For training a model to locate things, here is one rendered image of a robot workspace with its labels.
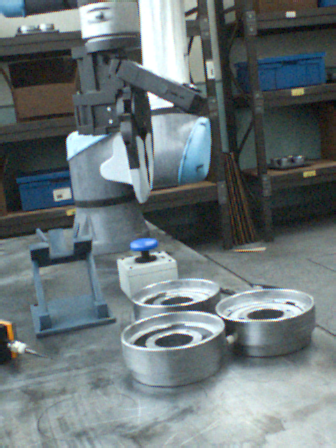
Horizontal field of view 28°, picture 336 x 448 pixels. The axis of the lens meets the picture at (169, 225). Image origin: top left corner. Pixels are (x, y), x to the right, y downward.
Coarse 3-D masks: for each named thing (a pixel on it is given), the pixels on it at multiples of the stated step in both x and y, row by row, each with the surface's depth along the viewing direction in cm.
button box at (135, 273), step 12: (120, 264) 95; (132, 264) 93; (144, 264) 92; (156, 264) 92; (168, 264) 92; (120, 276) 97; (132, 276) 91; (144, 276) 91; (156, 276) 92; (168, 276) 92; (132, 288) 91
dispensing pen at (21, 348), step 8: (0, 328) 74; (0, 336) 74; (8, 336) 75; (0, 344) 74; (8, 344) 73; (16, 344) 72; (24, 344) 72; (0, 352) 74; (8, 352) 75; (16, 352) 72; (24, 352) 71; (32, 352) 71; (0, 360) 74; (8, 360) 75
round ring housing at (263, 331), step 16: (224, 304) 74; (240, 304) 75; (256, 304) 75; (288, 304) 75; (304, 304) 73; (224, 320) 69; (240, 320) 67; (256, 320) 66; (272, 320) 66; (288, 320) 66; (304, 320) 67; (240, 336) 67; (256, 336) 67; (272, 336) 66; (288, 336) 67; (304, 336) 68; (240, 352) 69; (256, 352) 68; (272, 352) 67; (288, 352) 68
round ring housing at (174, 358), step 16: (144, 320) 71; (160, 320) 72; (176, 320) 72; (192, 320) 71; (208, 320) 70; (128, 336) 69; (160, 336) 69; (176, 336) 69; (192, 336) 68; (224, 336) 66; (128, 352) 64; (144, 352) 63; (160, 352) 62; (176, 352) 62; (192, 352) 62; (208, 352) 63; (224, 352) 65; (144, 368) 63; (160, 368) 62; (176, 368) 62; (192, 368) 62; (208, 368) 64; (160, 384) 64; (176, 384) 63
